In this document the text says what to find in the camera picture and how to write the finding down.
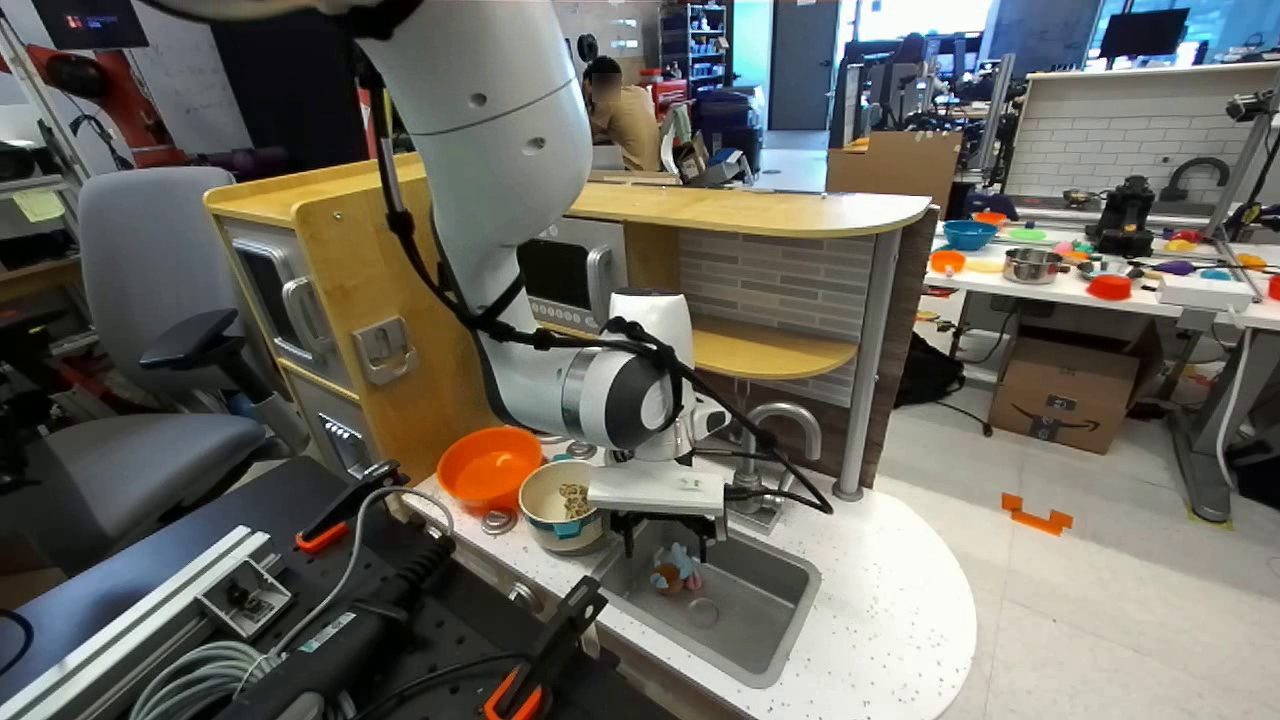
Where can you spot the grey toy sink basin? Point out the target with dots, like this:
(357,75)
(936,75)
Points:
(746,613)

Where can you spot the small plush toy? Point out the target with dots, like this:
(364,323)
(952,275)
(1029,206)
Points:
(676,572)

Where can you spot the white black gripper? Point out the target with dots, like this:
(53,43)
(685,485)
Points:
(660,490)

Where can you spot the white work table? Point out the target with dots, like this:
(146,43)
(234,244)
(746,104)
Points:
(1198,291)

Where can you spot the white bowl with food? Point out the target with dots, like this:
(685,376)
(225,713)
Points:
(556,508)

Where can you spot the black perforated board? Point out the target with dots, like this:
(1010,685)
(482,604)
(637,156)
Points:
(301,597)

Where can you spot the grey office chair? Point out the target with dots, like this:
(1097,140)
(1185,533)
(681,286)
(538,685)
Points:
(170,317)

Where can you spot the orange plastic bowl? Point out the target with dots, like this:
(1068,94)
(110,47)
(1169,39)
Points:
(490,464)

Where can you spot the seated person in background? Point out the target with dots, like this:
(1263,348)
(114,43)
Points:
(621,115)

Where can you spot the toy microwave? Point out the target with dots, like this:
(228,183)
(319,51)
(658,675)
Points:
(569,281)

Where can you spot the silver toy faucet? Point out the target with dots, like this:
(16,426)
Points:
(763,449)

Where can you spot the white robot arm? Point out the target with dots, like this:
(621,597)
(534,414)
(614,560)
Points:
(495,110)

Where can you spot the wooden toy kitchen unit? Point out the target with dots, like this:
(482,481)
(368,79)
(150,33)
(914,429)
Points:
(408,317)

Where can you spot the orange black clamp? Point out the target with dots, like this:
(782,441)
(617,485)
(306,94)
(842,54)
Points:
(340,512)
(530,682)

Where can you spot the aluminium extrusion rail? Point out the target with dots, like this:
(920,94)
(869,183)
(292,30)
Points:
(78,651)

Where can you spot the cardboard box on floor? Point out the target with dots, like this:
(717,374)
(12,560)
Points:
(1066,392)

